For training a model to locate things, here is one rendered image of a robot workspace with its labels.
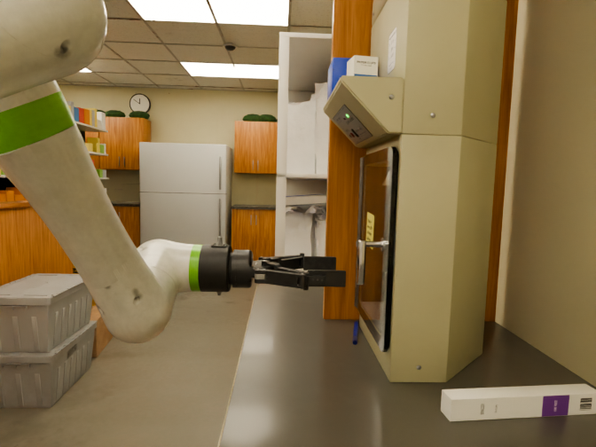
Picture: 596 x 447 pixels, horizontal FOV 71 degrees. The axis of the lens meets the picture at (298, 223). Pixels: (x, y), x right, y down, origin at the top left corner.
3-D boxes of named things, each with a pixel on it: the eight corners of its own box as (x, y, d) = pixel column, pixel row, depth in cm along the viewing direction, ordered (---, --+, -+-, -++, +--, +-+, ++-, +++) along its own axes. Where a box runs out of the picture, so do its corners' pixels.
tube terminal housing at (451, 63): (450, 326, 113) (468, 31, 106) (517, 383, 81) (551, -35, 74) (358, 325, 112) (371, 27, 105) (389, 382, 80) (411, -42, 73)
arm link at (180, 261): (135, 228, 84) (143, 273, 89) (112, 262, 73) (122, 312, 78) (206, 230, 84) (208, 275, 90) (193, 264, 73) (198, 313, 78)
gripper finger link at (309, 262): (303, 270, 89) (303, 270, 90) (335, 270, 90) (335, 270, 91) (303, 256, 89) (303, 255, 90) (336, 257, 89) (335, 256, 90)
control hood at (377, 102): (365, 148, 108) (367, 108, 107) (402, 134, 75) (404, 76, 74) (321, 146, 107) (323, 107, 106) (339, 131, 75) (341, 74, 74)
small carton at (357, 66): (368, 93, 88) (369, 64, 88) (377, 88, 83) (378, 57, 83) (345, 91, 87) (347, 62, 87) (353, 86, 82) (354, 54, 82)
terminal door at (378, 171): (358, 308, 111) (365, 155, 107) (387, 356, 80) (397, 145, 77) (356, 308, 111) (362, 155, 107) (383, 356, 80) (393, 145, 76)
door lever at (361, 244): (382, 286, 82) (380, 283, 85) (385, 239, 81) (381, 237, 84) (356, 286, 82) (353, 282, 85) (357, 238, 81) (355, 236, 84)
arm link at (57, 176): (90, 116, 61) (22, 137, 62) (50, 138, 51) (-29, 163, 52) (189, 304, 77) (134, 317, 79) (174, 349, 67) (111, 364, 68)
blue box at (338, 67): (366, 107, 105) (367, 70, 104) (375, 99, 95) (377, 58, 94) (326, 105, 104) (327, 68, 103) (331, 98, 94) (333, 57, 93)
